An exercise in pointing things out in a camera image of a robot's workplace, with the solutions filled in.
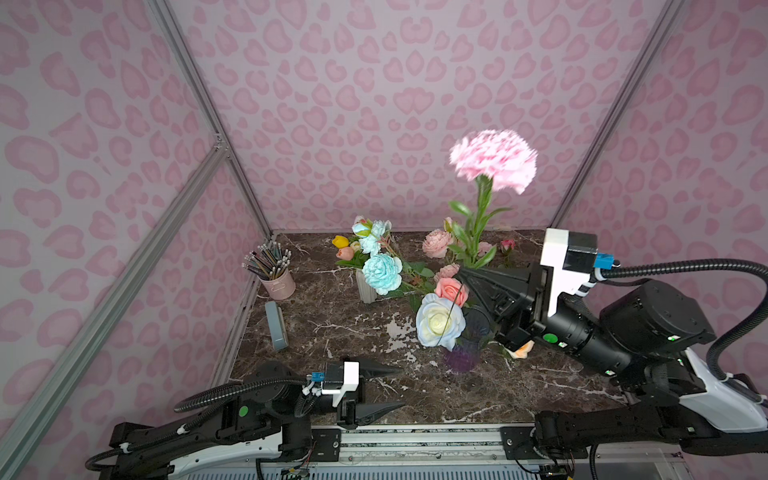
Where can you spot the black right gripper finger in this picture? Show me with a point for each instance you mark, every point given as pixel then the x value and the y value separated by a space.
pixel 488 285
pixel 496 317

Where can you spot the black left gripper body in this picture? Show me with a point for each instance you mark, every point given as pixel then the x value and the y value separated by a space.
pixel 349 408

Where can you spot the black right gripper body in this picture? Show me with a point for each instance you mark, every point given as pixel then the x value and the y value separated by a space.
pixel 531 309

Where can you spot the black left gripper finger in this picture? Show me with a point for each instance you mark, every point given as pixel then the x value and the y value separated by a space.
pixel 370 369
pixel 365 414

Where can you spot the magenta rose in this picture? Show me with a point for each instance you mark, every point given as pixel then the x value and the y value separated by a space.
pixel 509 251

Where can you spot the small pink twin rose stem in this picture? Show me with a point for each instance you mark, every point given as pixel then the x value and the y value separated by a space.
pixel 483 248

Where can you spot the light pink double peony stem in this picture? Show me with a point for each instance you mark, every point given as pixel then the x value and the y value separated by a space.
pixel 447 271

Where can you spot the pink rosebud spray stem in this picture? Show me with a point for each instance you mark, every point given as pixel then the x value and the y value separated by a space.
pixel 436 243

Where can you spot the pink carnation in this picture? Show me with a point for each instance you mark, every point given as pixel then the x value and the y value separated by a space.
pixel 493 160

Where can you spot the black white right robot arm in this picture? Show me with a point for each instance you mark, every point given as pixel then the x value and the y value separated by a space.
pixel 648 339

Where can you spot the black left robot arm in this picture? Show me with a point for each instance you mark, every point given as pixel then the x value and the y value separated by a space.
pixel 272 416

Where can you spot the purple glass vase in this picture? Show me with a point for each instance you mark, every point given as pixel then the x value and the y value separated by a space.
pixel 465 355

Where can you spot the white ribbed vase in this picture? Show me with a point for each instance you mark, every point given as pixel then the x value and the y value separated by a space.
pixel 366 293

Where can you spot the yellow peach rose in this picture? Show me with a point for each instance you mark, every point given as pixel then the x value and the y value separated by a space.
pixel 522 352

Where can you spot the salmon pink rose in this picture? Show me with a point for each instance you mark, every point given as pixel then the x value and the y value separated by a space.
pixel 453 290

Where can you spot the white rose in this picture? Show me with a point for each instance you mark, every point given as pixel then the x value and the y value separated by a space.
pixel 439 322

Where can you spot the grey rectangular eraser block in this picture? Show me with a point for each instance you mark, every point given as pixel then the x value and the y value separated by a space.
pixel 276 325

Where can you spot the pink pen cup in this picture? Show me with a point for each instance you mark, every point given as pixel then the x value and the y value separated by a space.
pixel 280 288

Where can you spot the tulip bunch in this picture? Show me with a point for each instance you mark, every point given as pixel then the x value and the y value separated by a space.
pixel 368 238

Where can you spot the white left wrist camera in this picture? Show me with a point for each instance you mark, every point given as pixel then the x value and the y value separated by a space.
pixel 337 381

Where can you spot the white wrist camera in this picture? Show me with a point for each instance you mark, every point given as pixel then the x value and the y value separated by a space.
pixel 573 258
pixel 337 381

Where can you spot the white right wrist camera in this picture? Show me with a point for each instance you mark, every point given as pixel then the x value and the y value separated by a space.
pixel 573 258

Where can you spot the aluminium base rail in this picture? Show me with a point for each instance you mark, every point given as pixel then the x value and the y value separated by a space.
pixel 436 451

